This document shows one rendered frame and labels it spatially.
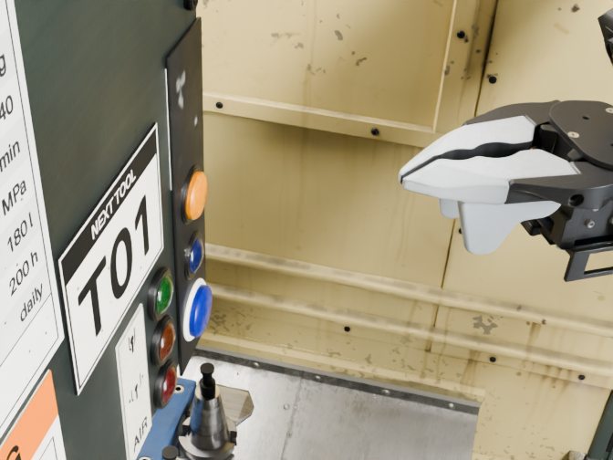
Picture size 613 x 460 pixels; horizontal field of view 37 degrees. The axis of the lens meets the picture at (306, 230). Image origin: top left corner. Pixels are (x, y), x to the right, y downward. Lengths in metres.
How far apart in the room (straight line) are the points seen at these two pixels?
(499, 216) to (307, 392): 1.08
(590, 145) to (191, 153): 0.22
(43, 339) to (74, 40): 0.10
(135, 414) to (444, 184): 0.20
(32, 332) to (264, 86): 0.96
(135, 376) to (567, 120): 0.28
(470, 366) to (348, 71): 0.55
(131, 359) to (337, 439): 1.13
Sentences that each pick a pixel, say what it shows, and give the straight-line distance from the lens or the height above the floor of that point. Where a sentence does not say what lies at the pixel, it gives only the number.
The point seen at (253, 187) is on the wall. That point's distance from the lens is 1.36.
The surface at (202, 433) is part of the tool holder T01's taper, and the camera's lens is 0.98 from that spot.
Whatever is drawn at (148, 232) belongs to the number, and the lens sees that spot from 0.42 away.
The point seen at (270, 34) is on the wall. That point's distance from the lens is 1.22.
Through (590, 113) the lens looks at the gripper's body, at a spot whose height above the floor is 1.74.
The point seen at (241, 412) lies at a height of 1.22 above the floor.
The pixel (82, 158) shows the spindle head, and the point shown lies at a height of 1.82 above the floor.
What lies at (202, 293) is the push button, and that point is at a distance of 0.51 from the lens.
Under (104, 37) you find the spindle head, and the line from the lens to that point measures 0.34.
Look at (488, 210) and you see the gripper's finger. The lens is 0.51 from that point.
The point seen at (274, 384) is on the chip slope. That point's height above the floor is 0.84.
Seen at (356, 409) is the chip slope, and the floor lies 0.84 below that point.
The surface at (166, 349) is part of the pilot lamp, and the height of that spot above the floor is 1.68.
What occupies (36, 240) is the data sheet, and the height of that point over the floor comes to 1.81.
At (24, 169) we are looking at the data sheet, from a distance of 0.30.
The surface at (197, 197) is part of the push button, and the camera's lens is 0.46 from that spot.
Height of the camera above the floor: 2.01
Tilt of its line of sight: 38 degrees down
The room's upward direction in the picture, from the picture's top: 4 degrees clockwise
